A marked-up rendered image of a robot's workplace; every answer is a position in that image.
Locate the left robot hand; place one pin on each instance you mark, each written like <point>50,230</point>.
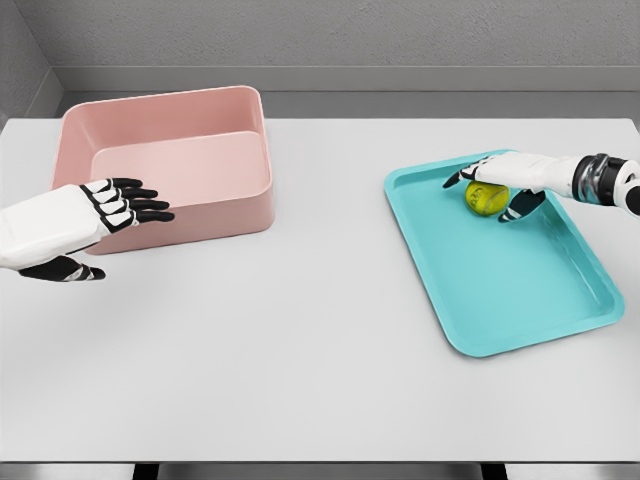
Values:
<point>60,220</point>

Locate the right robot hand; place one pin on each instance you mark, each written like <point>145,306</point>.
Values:
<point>515,171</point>

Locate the yellow-green tennis ball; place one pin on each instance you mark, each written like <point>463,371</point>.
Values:
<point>486,198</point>

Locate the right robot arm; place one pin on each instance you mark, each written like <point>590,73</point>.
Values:
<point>605,179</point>

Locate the blue plastic tray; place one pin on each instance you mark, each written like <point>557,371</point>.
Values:
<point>505,280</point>

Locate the pink plastic basket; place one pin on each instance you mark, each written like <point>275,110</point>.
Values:
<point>175,165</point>

